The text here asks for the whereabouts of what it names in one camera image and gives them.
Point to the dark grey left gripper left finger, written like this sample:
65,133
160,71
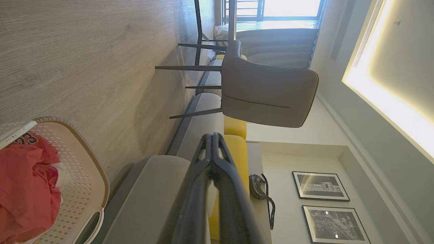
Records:
193,203

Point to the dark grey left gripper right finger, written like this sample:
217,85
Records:
234,203

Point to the white perforated plastic laundry basket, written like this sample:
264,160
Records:
84,189

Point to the beige grey fabric sofa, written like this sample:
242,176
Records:
152,196

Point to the large yellow sofa cushion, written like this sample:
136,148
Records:
239,159

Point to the small yellow sofa cushion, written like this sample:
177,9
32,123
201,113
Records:
234,127

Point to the small black framed picture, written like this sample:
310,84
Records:
320,186

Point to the large black framed picture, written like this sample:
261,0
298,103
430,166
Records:
334,225

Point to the grey upholstered chair dark legs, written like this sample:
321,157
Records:
268,91

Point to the white garment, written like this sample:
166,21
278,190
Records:
62,176

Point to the pale pleated curtain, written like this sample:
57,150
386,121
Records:
281,44

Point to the red garment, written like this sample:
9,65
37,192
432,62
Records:
27,189

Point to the black metal leg table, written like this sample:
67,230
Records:
198,30

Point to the window with railing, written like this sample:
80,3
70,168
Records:
288,8

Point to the linear ceiling air vent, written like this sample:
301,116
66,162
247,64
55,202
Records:
368,34

